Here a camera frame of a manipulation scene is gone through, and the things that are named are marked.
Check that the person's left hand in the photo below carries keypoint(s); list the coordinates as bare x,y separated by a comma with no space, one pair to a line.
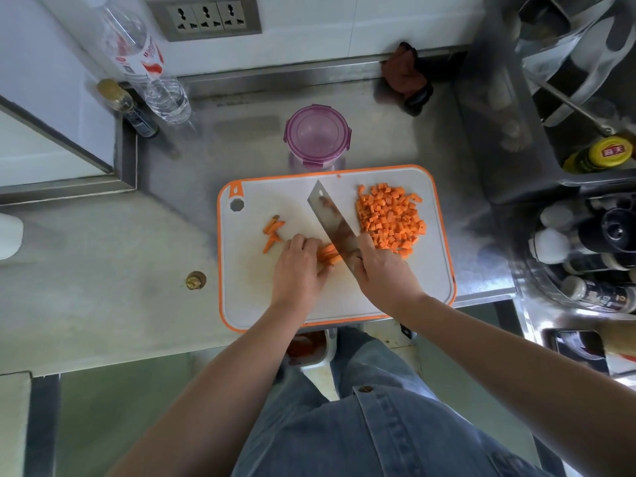
298,278

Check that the person's right hand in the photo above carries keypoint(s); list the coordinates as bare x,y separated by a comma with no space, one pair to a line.
390,283

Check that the brown-centred carrot end slice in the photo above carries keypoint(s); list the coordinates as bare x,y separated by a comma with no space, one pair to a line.
329,254

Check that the round carrot slice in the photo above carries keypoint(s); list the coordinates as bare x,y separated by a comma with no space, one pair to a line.
273,230

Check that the pile of diced carrot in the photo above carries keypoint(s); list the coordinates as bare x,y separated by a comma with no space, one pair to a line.
392,218

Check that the brown carrot top stub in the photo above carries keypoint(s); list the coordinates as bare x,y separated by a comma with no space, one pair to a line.
195,281

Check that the purple lidded container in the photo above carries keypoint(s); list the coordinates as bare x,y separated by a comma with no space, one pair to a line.
318,134

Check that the person's right forearm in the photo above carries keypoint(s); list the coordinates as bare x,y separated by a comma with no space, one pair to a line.
526,382

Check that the person's left forearm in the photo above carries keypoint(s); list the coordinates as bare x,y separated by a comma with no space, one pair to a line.
208,407

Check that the white orange-rimmed cutting board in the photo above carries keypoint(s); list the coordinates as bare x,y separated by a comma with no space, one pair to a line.
258,283

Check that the white waste bin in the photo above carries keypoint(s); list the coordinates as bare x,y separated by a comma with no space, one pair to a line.
332,350

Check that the blue denim trousers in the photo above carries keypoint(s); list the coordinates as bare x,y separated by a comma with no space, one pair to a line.
372,362

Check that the pale green cabinet front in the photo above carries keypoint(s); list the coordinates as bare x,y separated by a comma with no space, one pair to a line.
472,392
119,417

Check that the clear round basin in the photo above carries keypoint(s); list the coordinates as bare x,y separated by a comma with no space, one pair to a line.
529,288

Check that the blue denim shirt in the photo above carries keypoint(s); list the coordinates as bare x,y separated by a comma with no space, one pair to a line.
397,442

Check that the group of seasoning bottles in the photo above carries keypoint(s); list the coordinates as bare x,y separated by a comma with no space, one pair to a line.
549,245

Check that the black rectangular device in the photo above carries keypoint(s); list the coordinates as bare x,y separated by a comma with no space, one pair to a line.
574,347

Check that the dark red cloth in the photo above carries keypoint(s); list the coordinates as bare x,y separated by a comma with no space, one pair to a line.
403,74

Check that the small gold-capped bottle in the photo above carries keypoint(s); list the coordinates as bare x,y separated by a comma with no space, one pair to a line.
141,124

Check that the clear plastic water bottle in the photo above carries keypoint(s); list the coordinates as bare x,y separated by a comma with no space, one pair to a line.
166,101

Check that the yellow-capped sauce bottle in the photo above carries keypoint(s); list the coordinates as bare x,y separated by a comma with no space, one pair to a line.
608,152

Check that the white and black bag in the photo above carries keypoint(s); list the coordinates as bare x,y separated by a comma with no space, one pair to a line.
591,49

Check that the grey wall socket panel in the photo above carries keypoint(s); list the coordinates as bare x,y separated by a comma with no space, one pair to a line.
203,17

